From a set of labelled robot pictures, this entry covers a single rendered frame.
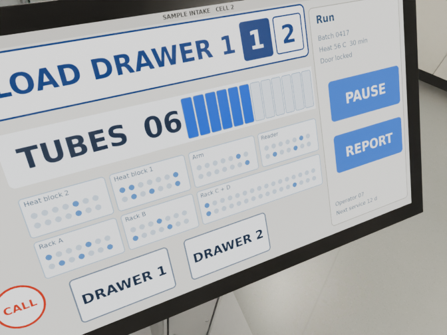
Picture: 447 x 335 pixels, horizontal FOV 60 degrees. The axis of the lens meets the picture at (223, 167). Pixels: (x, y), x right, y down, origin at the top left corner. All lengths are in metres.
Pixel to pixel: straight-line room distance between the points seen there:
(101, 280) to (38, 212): 0.09
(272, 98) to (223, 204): 0.12
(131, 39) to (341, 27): 0.22
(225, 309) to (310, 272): 0.37
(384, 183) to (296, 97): 0.17
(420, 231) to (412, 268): 0.19
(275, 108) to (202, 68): 0.09
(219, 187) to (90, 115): 0.14
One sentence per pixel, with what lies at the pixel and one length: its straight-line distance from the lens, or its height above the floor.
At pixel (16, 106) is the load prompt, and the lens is 0.35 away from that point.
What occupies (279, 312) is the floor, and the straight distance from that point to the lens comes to 1.48.
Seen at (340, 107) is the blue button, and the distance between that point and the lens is 0.45.
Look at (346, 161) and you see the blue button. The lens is 0.47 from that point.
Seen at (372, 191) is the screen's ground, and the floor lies 1.00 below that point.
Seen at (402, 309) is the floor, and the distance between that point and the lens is 1.66.
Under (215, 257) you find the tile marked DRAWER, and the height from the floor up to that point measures 1.00.
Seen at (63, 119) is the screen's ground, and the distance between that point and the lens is 0.35.
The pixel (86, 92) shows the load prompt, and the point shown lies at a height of 1.14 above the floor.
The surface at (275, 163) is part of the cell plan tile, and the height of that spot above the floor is 1.06.
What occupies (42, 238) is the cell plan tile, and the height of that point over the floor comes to 1.06.
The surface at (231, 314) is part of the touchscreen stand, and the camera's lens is 1.41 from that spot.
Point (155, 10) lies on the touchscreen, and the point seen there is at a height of 1.19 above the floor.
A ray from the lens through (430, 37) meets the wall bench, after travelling 2.37.
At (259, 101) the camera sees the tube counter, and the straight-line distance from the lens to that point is 0.39.
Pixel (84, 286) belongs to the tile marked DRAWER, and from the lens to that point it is 0.39.
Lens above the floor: 1.38
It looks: 53 degrees down
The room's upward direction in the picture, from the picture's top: 11 degrees clockwise
